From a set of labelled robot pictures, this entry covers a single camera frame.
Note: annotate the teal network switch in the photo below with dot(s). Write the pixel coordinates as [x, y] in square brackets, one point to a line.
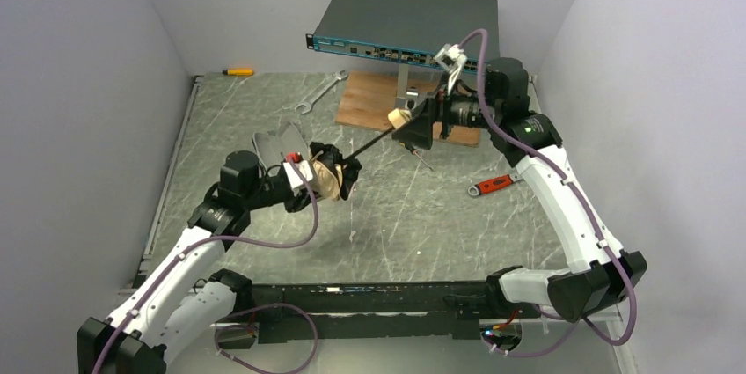
[402, 31]

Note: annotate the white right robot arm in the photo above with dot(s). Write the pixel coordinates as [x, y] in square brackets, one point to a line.
[600, 273]

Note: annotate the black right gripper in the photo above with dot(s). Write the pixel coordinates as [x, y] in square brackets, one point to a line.
[437, 116]

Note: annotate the yellow utility knife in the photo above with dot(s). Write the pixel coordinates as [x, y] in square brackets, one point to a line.
[238, 72]

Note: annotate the red handled adjustable wrench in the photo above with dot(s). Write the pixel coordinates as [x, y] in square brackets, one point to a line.
[493, 185]

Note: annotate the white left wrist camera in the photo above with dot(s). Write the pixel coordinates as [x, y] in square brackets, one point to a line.
[299, 172]

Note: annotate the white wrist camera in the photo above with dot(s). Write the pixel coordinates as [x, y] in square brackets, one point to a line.
[452, 59]
[299, 172]

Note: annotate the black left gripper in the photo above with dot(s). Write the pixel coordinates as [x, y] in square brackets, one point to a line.
[315, 179]

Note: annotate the beige black folding umbrella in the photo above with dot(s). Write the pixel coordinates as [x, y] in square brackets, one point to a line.
[336, 173]

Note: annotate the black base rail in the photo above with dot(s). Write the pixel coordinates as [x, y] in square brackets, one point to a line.
[460, 310]

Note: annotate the metal stand bracket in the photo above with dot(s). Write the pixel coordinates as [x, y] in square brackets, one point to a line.
[411, 90]

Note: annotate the silver open end wrench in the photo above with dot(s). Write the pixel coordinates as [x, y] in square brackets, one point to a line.
[306, 105]

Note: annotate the yellow black screwdriver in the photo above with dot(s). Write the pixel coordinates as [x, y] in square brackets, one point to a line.
[412, 150]

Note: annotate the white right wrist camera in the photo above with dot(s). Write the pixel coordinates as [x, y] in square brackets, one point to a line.
[452, 59]

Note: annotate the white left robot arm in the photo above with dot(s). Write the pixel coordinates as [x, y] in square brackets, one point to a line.
[175, 278]

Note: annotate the aluminium frame profile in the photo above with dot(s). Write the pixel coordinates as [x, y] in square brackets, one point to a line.
[151, 329]

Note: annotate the brown plywood board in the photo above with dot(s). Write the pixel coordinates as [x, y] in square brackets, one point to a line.
[368, 97]

